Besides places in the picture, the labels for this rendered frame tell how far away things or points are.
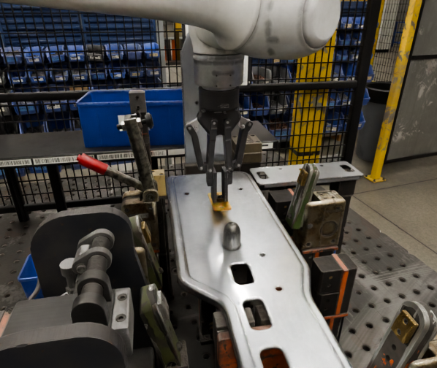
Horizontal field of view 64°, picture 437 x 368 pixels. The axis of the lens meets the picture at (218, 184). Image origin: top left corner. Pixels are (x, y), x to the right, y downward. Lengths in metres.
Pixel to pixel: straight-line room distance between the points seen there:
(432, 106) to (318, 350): 3.28
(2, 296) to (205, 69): 0.82
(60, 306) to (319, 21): 0.40
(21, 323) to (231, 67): 0.47
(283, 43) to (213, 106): 0.22
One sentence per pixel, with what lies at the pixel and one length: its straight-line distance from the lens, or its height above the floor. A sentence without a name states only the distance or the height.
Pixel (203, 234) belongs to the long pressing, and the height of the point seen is 1.00.
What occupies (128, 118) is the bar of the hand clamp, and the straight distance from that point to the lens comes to 0.65.
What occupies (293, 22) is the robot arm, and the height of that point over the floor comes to 1.37.
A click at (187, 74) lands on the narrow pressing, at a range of 0.92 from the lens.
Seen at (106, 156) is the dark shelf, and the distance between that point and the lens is 1.04.
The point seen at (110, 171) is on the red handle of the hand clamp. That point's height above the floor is 1.11.
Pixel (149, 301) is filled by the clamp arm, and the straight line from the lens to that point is 0.41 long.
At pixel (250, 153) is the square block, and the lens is 0.97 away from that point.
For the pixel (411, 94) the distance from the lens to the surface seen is 3.40.
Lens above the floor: 1.39
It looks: 27 degrees down
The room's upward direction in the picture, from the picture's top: straight up
